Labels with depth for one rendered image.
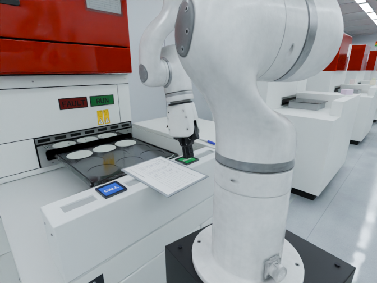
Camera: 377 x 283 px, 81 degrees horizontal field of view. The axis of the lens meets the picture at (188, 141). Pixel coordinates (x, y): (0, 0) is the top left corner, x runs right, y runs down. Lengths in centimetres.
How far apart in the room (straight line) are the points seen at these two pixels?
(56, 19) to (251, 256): 98
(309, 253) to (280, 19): 40
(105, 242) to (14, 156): 63
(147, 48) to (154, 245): 53
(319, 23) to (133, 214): 51
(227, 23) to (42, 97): 91
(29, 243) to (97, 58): 73
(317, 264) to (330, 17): 38
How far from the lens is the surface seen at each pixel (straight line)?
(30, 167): 112
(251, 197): 33
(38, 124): 108
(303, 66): 34
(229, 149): 31
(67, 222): 51
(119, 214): 56
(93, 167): 88
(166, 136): 102
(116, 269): 65
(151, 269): 73
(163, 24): 62
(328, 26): 35
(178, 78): 65
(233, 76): 26
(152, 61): 60
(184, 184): 57
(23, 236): 77
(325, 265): 49
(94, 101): 114
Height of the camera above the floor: 124
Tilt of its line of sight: 18 degrees down
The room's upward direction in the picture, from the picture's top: straight up
